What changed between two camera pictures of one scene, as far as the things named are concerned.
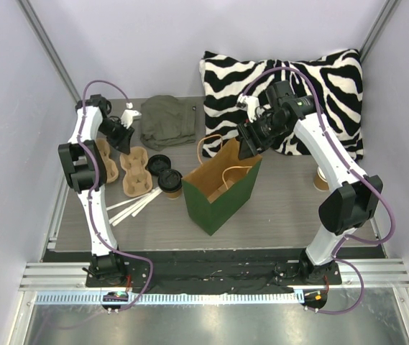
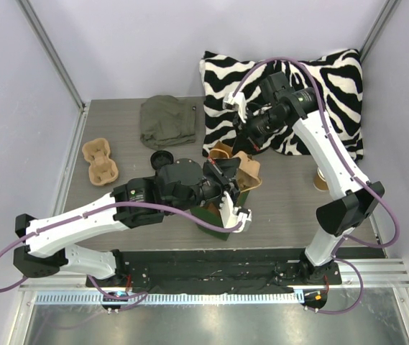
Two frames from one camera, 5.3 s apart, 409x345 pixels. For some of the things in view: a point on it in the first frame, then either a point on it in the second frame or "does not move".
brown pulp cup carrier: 111,169 does not move
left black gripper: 121,136 -> 221,179
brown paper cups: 320,181 does not move
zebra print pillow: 333,80 does not move
